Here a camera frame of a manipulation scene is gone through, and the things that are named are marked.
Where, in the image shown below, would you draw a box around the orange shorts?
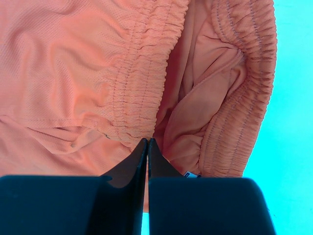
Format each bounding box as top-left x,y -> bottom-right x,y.
0,0 -> 278,213

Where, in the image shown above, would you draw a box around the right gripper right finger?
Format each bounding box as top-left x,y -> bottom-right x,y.
148,139 -> 275,235

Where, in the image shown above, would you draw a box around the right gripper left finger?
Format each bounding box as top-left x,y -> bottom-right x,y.
0,139 -> 148,235

